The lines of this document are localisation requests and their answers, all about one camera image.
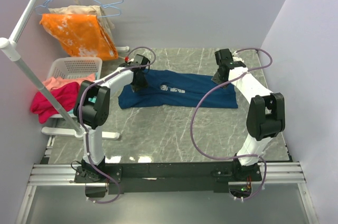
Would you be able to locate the white clothes rack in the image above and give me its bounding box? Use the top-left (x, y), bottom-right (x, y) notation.
top-left (0, 0), bottom-right (130, 141)

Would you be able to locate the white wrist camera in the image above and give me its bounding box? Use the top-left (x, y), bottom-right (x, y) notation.
top-left (125, 56), bottom-right (134, 63)
top-left (232, 51), bottom-right (243, 62)

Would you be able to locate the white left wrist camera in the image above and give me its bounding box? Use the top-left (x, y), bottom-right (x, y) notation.
top-left (125, 56), bottom-right (134, 63)

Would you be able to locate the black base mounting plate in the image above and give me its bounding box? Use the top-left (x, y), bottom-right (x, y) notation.
top-left (74, 161), bottom-right (263, 197)

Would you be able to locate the blue t-shirt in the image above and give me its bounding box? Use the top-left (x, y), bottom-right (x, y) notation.
top-left (117, 69), bottom-right (239, 109)

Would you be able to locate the pink t-shirt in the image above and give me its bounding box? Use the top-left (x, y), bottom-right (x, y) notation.
top-left (43, 73), bottom-right (96, 96)

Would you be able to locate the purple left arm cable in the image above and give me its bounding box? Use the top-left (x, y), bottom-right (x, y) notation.
top-left (78, 46), bottom-right (156, 204)

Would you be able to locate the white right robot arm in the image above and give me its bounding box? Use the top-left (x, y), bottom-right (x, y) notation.
top-left (212, 49), bottom-right (285, 181)

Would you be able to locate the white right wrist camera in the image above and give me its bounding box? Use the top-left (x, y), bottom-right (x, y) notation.
top-left (232, 51), bottom-right (243, 62)

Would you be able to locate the magenta t-shirt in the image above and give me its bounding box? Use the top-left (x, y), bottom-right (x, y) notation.
top-left (30, 81), bottom-right (80, 124)

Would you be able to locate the white plastic laundry basket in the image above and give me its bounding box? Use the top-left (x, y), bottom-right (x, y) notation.
top-left (47, 57), bottom-right (102, 79)

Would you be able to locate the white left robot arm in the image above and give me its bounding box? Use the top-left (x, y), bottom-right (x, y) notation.
top-left (73, 54), bottom-right (152, 183)

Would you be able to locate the orange patterned cloth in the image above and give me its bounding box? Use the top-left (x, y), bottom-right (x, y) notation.
top-left (40, 14), bottom-right (118, 61)

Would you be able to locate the beige cloth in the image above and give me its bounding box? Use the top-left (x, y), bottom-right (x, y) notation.
top-left (49, 5), bottom-right (115, 40)

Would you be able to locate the aluminium rail frame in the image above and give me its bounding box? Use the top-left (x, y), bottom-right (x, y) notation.
top-left (16, 162), bottom-right (319, 223)

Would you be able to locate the teal garment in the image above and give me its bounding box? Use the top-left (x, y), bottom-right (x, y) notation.
top-left (68, 97), bottom-right (96, 117)

